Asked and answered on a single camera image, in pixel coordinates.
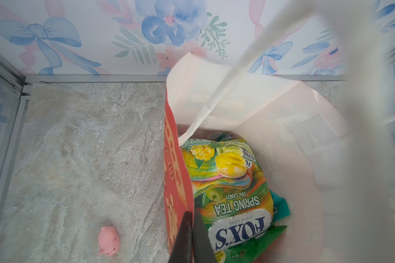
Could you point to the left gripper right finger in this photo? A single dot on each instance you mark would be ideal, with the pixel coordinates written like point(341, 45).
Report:
point(202, 249)

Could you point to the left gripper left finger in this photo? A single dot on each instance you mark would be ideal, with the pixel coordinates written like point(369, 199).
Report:
point(183, 246)

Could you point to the green Fox's candy bag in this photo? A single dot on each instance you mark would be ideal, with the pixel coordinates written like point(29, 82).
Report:
point(232, 195)

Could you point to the teal Fox's candy bag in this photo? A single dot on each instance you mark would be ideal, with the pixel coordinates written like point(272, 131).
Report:
point(280, 208)

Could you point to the red paper gift bag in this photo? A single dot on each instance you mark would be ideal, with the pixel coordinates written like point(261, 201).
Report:
point(335, 169)

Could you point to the small pink toy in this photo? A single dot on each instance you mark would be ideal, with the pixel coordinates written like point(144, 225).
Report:
point(108, 241)

